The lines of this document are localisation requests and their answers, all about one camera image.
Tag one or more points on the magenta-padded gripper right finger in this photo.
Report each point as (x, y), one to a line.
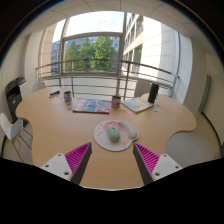
(165, 165)

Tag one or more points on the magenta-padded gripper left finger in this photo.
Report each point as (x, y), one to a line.
(56, 165)

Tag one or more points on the mint green computer mouse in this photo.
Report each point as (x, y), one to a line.
(114, 134)

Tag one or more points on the round pink white mouse pad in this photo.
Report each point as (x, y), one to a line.
(101, 138)

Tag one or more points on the white chair with wooden legs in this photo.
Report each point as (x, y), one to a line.
(10, 128)

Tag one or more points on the light blue book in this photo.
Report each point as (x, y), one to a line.
(137, 105)

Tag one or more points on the printed drink can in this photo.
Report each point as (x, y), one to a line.
(67, 97)

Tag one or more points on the red and grey magazine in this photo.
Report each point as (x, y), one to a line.
(91, 106)

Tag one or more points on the small dark blue stapler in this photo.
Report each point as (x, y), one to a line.
(54, 94)

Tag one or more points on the black cylindrical speaker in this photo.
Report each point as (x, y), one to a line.
(153, 93)

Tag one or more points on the black office printer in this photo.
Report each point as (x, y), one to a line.
(13, 98)

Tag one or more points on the white mug with red print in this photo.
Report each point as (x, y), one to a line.
(116, 101)

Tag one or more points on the grey-green door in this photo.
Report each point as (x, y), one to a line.
(204, 93)

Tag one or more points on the metal balcony railing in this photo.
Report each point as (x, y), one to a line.
(100, 61)

